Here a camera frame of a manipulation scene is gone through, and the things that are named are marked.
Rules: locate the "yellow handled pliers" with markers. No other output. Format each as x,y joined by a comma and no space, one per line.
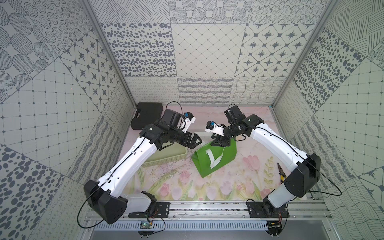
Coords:
281,173

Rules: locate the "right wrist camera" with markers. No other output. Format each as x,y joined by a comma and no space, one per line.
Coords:
225,120

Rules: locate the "light green plastic basket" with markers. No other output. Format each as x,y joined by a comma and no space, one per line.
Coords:
171,153

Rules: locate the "green insulated delivery bag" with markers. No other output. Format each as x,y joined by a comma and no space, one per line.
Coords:
209,159

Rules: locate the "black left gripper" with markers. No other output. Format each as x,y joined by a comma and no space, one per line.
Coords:
186,138

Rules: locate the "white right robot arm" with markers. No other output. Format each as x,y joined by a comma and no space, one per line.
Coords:
304,168

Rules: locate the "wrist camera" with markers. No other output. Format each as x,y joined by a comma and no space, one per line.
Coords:
225,120
176,121

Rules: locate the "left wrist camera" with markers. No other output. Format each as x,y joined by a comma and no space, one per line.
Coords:
176,121

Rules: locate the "aluminium mounting rail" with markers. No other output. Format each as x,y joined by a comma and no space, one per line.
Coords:
217,215

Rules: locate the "black plastic tool case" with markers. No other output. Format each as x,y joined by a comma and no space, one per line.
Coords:
147,113

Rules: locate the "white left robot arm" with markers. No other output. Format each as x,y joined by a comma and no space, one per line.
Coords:
105,196

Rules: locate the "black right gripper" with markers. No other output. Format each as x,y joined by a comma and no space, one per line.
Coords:
220,140

